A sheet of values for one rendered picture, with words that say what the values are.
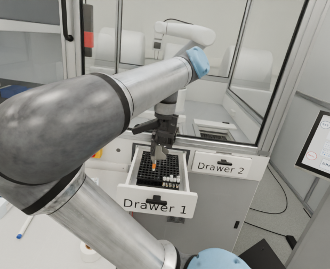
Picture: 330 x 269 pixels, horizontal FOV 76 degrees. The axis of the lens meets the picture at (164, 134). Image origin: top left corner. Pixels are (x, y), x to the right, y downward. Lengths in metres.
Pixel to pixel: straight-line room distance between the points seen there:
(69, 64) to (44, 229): 0.65
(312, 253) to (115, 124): 1.40
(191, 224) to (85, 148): 1.18
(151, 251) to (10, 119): 0.33
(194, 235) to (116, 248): 1.07
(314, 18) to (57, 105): 0.99
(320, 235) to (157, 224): 0.87
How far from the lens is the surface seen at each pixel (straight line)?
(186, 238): 1.47
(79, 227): 0.39
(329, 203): 1.36
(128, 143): 1.07
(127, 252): 0.44
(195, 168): 1.10
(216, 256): 0.47
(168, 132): 0.75
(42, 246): 0.87
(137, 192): 0.79
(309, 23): 1.07
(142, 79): 0.35
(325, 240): 1.47
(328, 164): 1.19
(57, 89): 0.27
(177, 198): 0.79
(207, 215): 1.35
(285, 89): 1.08
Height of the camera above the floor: 1.42
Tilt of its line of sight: 25 degrees down
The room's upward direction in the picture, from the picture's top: 8 degrees clockwise
